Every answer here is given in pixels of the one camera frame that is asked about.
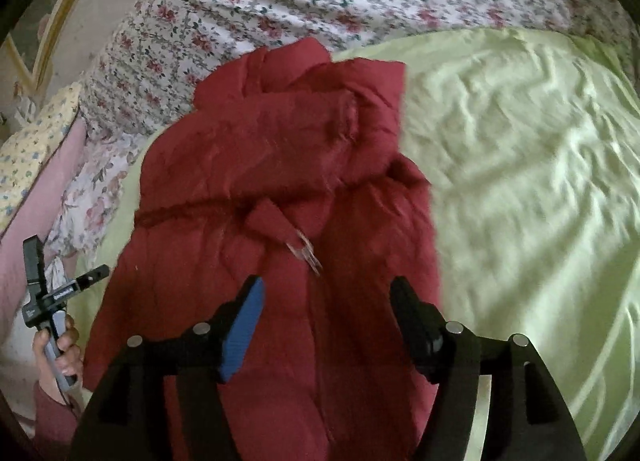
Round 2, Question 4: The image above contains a person's left hand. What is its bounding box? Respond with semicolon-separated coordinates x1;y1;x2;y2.
32;316;84;393

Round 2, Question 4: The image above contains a yellow floral pillow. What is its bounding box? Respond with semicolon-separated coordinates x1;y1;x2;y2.
0;82;83;233

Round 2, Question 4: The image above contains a light green bed sheet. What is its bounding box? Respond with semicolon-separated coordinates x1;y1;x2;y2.
95;28;640;461

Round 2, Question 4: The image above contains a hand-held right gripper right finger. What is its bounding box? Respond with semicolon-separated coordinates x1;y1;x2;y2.
389;276;588;461

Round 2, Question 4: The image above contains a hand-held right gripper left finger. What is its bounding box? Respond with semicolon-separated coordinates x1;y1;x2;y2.
67;275;266;461

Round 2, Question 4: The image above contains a white pink-flowered cloth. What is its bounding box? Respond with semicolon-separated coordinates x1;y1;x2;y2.
47;133;151;264

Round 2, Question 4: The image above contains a pink pillow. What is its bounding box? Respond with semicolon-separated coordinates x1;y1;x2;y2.
0;116;90;342

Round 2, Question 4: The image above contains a red puffer jacket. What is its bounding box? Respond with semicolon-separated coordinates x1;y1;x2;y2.
82;37;441;461

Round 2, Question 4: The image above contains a gold picture frame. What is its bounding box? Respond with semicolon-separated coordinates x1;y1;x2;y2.
10;0;122;92

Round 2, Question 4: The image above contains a person's left forearm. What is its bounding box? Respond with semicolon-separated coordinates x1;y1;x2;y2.
31;381;83;449

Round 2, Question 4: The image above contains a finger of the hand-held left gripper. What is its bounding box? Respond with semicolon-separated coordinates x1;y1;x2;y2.
74;264;110;293

